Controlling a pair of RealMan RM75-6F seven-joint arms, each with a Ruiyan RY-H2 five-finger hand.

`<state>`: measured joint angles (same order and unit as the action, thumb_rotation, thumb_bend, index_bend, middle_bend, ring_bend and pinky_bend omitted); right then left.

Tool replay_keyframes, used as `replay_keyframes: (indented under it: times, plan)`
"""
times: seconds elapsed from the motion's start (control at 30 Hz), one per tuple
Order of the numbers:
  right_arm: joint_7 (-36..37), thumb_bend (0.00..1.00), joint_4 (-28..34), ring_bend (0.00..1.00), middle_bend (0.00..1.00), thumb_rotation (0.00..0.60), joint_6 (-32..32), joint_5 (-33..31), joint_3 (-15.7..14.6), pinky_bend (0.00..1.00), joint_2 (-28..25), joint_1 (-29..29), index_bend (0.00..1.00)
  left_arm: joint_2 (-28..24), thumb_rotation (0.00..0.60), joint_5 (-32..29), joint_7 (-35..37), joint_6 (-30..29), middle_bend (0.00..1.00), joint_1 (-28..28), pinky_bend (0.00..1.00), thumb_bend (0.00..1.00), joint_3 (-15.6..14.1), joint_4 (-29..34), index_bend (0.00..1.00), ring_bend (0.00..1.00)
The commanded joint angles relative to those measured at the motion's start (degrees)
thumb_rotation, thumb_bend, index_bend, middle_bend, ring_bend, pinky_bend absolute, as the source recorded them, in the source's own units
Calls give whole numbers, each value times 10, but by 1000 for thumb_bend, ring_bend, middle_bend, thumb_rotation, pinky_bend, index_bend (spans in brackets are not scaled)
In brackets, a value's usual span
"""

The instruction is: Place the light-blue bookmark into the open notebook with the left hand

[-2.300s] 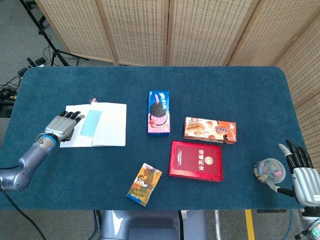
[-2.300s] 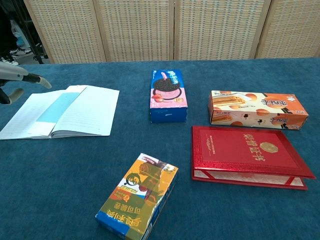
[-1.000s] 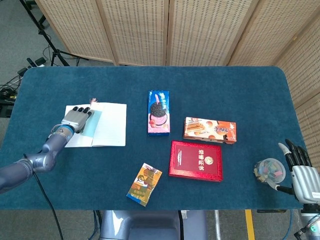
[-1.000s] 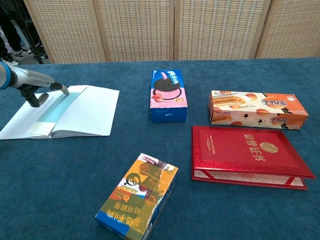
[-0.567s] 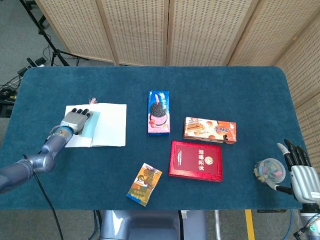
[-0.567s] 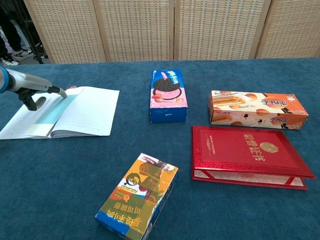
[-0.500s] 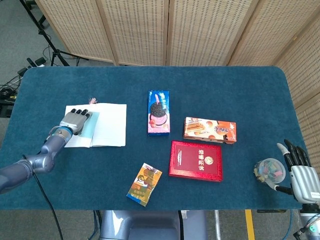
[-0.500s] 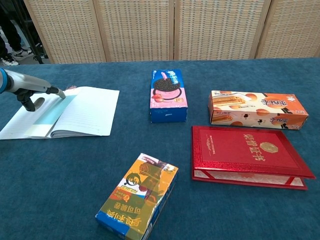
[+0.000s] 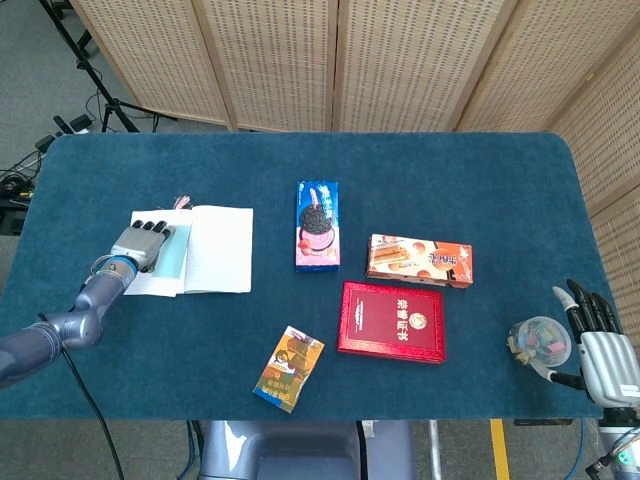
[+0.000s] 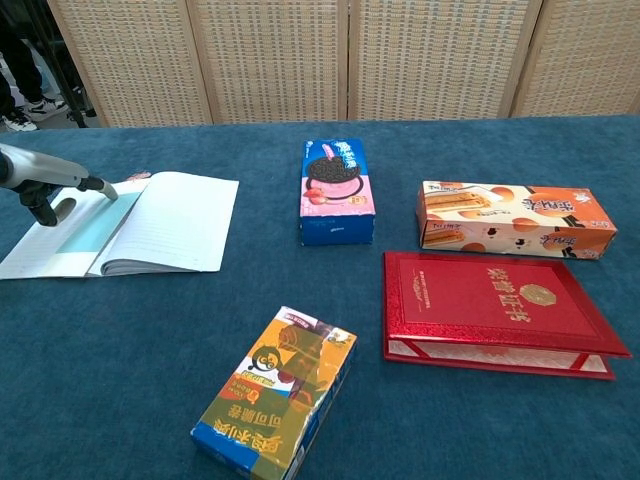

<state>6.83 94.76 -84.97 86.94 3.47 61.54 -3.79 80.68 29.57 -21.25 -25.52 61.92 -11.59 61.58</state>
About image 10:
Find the yellow green cocoa snack box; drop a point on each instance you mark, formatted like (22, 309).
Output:
(280, 390)

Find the red certificate folder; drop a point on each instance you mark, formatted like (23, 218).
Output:
(475, 300)

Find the blue velvet tablecloth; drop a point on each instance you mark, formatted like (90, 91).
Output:
(200, 310)

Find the open lined notebook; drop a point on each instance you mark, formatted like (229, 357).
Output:
(180, 225)

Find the person in black trousers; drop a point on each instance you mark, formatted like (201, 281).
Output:
(22, 70)

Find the teal cream bookmark pink tassel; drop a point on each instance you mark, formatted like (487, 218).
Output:
(95, 225)

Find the black tripod stand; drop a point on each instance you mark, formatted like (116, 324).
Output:
(75, 107)

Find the blue pink cookie box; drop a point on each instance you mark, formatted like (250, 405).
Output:
(335, 200)

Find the woven wooden folding screen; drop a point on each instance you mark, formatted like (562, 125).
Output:
(270, 60)

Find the orange wafer snack box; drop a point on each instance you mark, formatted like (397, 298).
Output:
(500, 220)

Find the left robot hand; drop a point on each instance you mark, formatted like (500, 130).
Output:
(40, 167)

